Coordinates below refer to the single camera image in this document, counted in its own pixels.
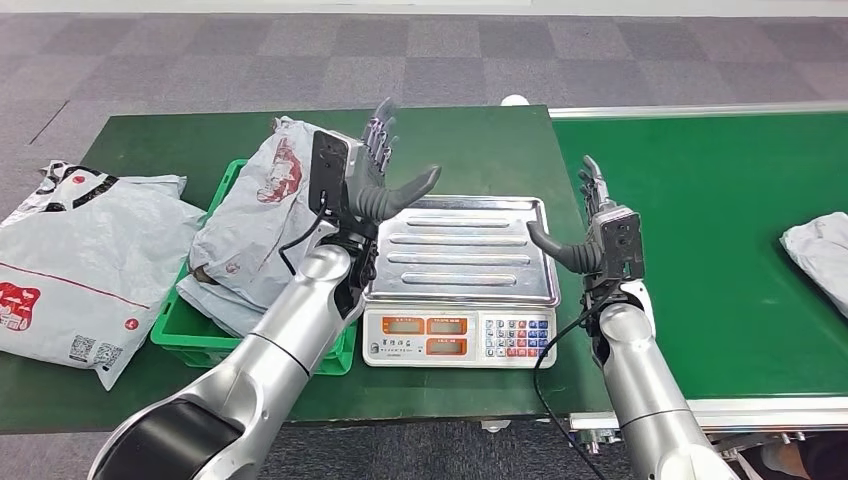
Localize dark green table board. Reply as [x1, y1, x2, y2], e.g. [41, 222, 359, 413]
[0, 105, 643, 435]

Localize flat grey bag black print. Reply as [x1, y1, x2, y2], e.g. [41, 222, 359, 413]
[6, 160, 188, 230]

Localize electronic scale with steel tray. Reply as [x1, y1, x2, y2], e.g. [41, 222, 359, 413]
[362, 195, 561, 369]

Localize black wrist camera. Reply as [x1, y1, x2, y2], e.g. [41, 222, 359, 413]
[307, 130, 364, 217]
[596, 206, 647, 283]

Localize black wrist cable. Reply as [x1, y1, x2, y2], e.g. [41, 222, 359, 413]
[278, 195, 329, 276]
[533, 281, 621, 480]

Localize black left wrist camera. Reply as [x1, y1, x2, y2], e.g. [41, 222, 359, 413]
[307, 130, 364, 217]

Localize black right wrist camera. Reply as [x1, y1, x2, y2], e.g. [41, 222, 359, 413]
[596, 206, 647, 283]

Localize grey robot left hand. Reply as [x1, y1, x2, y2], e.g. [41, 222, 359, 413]
[345, 97, 443, 225]

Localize grey parcel small red print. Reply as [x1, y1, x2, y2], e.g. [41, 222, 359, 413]
[188, 117, 349, 313]

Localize green plastic crate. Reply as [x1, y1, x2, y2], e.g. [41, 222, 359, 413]
[150, 158, 359, 377]

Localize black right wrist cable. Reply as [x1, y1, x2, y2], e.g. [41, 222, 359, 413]
[533, 281, 621, 480]

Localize small grey parcel black print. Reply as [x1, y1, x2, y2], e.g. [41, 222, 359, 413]
[175, 274, 273, 339]

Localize green conveyor belt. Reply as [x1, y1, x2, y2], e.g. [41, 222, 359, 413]
[546, 100, 848, 458]

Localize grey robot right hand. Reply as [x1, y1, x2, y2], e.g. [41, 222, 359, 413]
[526, 155, 624, 276]

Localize large grey bag red print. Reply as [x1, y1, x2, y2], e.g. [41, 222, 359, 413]
[0, 175, 207, 392]

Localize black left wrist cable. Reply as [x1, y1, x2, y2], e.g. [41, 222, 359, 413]
[278, 195, 329, 276]

